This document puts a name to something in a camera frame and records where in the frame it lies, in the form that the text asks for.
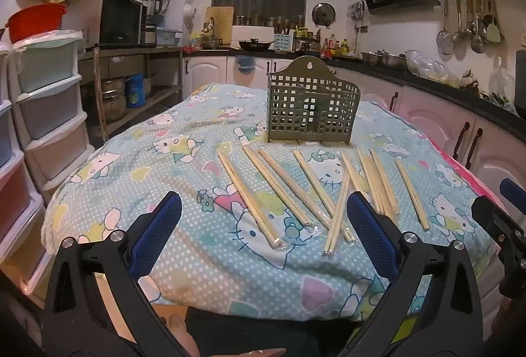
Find pastel plastic drawer tower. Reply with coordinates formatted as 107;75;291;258
12;30;97;294
0;40;48;271

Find blue printed bag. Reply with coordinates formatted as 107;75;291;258
124;74;145;109

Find wooden storage rack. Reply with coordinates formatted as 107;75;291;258
78;46;184;140

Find wooden cutting board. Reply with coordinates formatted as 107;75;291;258
204;6;234;45

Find hanging wire whisks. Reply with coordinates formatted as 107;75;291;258
348;0;366;21

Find white rectangular box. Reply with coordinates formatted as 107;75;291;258
232;25;276;42

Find black wok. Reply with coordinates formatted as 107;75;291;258
237;37;277;52

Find steel stock pot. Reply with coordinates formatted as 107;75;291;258
101;78;126;123

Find dark pot lid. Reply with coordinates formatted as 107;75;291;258
311;3;337;28

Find row of metal jars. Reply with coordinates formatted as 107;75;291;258
234;15;307;28

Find plastic bag of greens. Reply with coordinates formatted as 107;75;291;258
487;57;519;112

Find black microwave oven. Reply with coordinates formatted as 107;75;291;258
68;0;148;49

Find light blue knife block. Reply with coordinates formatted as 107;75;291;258
274;32;295;53

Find black kitchen countertop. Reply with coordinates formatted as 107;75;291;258
183;47;526;144

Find row of chopsticks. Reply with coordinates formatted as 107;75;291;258
217;147;431;259

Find plastic bag of food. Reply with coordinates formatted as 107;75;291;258
405;50;461;88

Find blue hanging plastic bag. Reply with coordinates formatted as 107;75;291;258
234;54;255;73

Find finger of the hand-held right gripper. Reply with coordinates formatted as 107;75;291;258
499;178;526;215
471;195;526;300

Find green hanging spatula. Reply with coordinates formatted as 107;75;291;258
487;0;504;44

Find light blue plastic box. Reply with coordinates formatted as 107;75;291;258
157;27;182;47

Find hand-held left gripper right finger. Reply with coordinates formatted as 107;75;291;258
346;191;484;357

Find glass blender jug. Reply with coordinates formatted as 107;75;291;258
140;0;166;28

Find red plastic basin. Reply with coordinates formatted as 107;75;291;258
5;4;68;44

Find person's dark clothing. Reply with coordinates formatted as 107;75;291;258
181;305;371;357

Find cartoon cat printed blanket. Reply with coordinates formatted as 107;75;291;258
41;82;500;322

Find row of sauce bottles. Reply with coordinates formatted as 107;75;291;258
320;34;351;57

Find green slotted utensil holder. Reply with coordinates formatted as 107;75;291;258
267;56;361;147

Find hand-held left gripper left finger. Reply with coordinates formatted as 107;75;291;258
42;190;199;357

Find hanging mesh strainer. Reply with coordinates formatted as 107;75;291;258
436;0;453;46

